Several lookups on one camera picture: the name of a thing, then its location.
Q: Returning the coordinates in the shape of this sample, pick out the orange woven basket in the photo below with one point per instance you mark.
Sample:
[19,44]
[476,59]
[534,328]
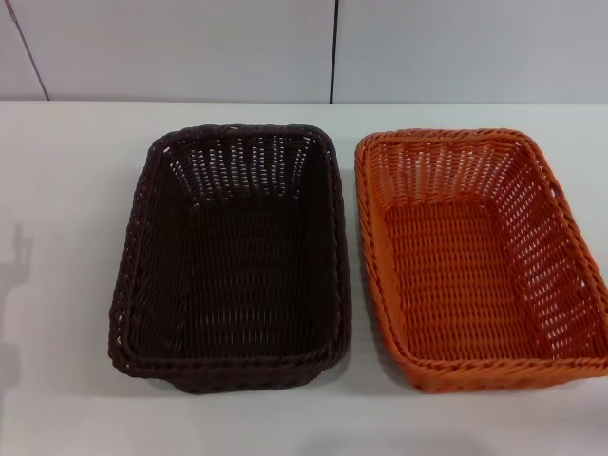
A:
[456,275]

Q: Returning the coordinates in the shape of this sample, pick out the dark brown woven basket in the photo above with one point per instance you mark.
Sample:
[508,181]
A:
[247,266]

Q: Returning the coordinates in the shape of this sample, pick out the black vertical wall strip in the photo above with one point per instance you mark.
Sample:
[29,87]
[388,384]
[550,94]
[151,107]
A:
[333,47]

